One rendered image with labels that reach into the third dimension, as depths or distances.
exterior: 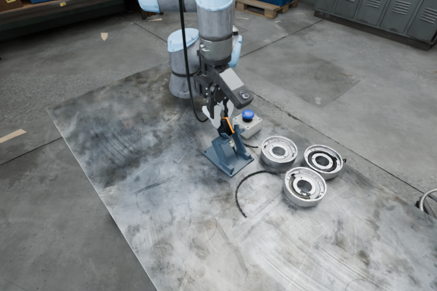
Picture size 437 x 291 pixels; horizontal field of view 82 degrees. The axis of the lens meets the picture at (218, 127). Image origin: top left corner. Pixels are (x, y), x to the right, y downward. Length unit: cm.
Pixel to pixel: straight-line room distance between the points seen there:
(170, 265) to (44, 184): 150
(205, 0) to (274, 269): 57
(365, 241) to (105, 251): 126
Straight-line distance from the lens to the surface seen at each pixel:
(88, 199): 182
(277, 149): 80
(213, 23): 54
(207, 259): 63
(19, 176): 218
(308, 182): 73
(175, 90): 101
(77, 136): 96
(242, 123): 82
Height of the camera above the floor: 140
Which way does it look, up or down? 43 degrees down
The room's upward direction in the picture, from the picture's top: straight up
